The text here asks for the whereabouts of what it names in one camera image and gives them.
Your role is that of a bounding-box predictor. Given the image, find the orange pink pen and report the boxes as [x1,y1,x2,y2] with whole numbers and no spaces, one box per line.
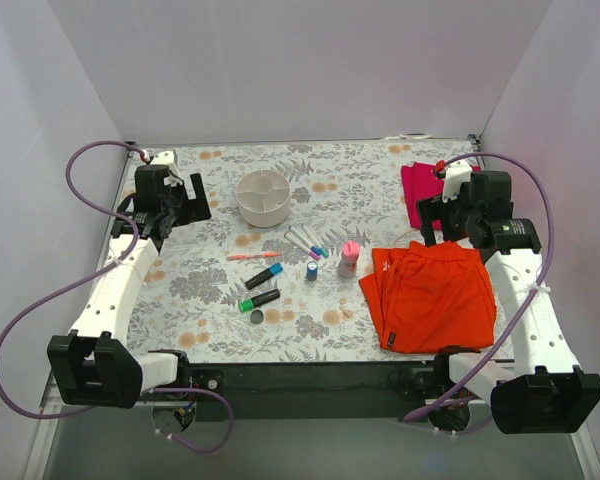
[226,252,281,261]

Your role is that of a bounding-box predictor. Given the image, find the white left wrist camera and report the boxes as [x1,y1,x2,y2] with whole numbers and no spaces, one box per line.
[151,150,184,187]

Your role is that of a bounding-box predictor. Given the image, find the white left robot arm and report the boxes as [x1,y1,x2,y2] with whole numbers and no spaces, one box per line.
[47,151,211,408]

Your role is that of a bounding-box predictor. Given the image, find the white round desk organizer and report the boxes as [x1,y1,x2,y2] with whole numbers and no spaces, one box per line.
[235,170,291,228]

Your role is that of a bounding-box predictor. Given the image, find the orange folded shorts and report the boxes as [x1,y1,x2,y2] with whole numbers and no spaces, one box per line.
[359,241,497,354]

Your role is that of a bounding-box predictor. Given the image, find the blue capped small jar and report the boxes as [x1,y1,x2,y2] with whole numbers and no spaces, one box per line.
[305,260,318,282]

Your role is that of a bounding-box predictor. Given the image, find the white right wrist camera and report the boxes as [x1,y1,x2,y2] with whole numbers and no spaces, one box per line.
[434,159,473,203]

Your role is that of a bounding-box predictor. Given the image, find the black highlighter blue cap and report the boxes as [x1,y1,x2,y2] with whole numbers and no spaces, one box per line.
[244,262,283,290]

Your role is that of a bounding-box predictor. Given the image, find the pink capped glue bottle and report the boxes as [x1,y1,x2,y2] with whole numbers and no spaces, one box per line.
[337,241,360,279]

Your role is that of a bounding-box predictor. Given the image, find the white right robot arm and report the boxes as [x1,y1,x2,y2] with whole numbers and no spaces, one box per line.
[417,166,600,434]

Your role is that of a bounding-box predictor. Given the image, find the white marker teal cap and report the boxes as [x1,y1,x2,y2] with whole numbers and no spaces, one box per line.
[302,224,329,258]

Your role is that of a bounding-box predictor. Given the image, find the black highlighter green cap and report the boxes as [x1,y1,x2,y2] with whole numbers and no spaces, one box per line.
[238,289,281,312]

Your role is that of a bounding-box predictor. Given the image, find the white marker purple cap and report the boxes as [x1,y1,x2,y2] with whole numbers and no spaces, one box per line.
[284,232,320,260]

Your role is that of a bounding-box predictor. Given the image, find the aluminium frame rail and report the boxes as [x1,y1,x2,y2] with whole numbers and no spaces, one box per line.
[22,390,159,479]

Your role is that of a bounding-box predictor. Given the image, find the magenta folded cloth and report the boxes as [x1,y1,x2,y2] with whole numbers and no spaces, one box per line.
[401,160,459,229]

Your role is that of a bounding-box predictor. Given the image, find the grey round cap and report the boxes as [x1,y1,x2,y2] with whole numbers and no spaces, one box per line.
[250,309,264,324]

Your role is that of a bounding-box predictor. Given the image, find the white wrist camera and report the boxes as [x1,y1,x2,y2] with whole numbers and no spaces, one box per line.
[151,150,184,187]
[434,159,473,203]

